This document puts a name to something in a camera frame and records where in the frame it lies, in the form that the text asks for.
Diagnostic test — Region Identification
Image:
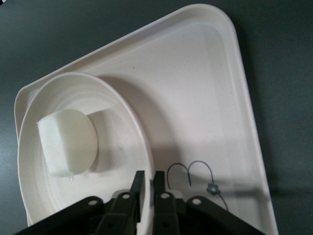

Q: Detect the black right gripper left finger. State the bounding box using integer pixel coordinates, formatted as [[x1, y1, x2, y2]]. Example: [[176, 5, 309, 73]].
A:
[[14, 170, 145, 235]]

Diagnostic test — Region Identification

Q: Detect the white steamed bun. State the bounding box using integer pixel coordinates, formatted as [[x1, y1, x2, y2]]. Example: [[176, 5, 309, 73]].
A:
[[36, 109, 99, 181]]

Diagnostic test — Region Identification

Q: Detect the round beige plate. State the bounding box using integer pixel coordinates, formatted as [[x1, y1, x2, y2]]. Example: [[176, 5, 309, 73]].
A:
[[17, 71, 155, 235]]

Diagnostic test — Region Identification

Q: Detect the beige rectangular rabbit-print tray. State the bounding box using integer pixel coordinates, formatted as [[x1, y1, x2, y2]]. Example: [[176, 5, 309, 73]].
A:
[[13, 2, 280, 235]]

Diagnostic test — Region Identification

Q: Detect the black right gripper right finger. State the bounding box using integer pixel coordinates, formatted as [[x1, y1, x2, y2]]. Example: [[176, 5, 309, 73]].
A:
[[151, 170, 264, 235]]

